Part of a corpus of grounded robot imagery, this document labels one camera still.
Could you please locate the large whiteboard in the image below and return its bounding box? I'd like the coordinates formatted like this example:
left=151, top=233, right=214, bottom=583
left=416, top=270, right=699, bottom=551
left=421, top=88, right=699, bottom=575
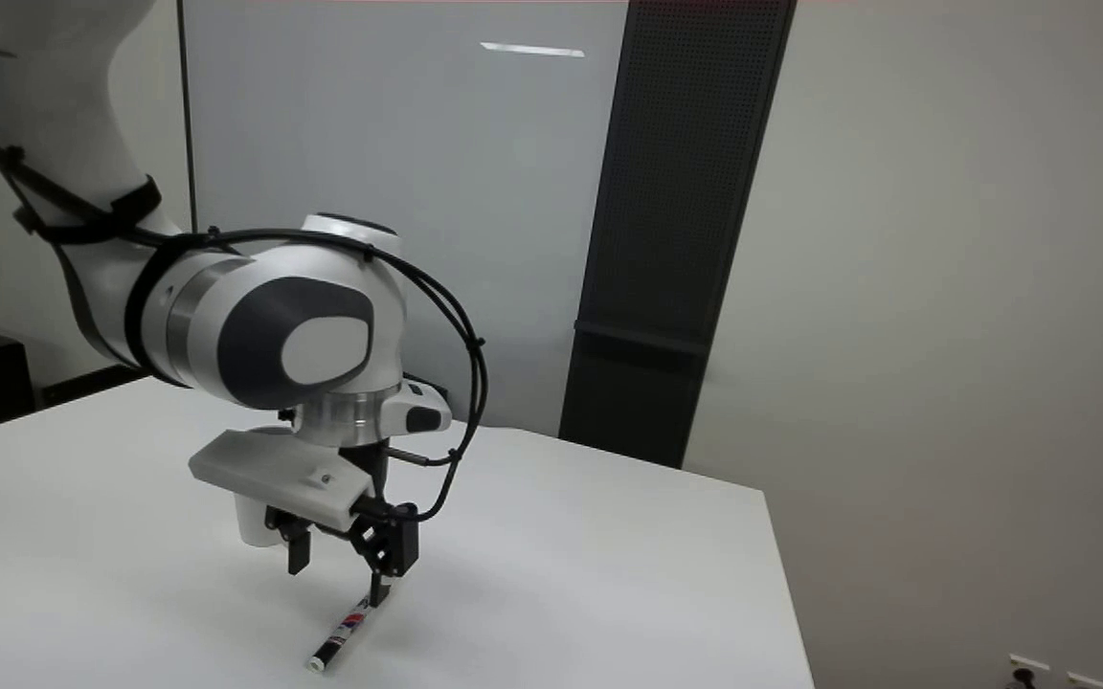
left=174, top=0, right=630, bottom=440

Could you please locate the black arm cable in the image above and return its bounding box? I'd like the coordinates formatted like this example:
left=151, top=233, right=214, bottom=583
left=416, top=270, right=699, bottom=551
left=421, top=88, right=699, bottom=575
left=0, top=88, right=495, bottom=524

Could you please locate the black marker pen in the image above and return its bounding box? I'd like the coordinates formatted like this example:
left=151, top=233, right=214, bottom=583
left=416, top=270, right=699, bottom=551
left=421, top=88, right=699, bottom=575
left=307, top=584, right=389, bottom=678

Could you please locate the Franka gripper body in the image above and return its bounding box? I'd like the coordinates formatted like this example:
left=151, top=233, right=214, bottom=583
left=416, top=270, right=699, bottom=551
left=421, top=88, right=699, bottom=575
left=182, top=424, right=381, bottom=534

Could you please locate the dark vertical wall panel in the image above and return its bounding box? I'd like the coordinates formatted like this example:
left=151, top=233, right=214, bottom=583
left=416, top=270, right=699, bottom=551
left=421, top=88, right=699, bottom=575
left=556, top=0, right=800, bottom=472

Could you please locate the white ceramic mug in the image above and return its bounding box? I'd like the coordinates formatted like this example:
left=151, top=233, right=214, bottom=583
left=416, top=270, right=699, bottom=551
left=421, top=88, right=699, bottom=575
left=230, top=488, right=287, bottom=551

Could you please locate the black cable strap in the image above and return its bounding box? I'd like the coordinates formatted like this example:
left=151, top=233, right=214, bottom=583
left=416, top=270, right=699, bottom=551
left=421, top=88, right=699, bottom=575
left=7, top=141, right=168, bottom=248

